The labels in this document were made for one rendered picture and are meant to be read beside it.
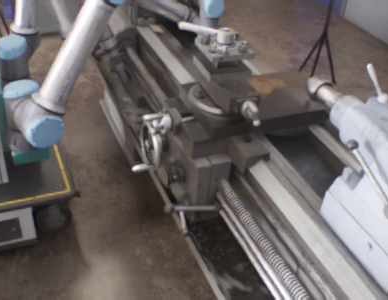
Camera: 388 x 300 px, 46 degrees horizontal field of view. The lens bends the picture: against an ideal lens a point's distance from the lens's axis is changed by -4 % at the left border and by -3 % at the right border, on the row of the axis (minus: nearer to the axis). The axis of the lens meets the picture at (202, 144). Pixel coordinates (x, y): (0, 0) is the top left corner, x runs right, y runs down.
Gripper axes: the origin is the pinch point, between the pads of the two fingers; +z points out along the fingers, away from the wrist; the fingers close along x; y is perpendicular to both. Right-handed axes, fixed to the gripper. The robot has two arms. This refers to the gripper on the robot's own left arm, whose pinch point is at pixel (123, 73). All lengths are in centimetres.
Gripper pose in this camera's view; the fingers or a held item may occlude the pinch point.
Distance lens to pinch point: 258.6
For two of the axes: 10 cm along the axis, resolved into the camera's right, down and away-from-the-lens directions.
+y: 9.1, -4.2, 0.5
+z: 3.3, 7.7, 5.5
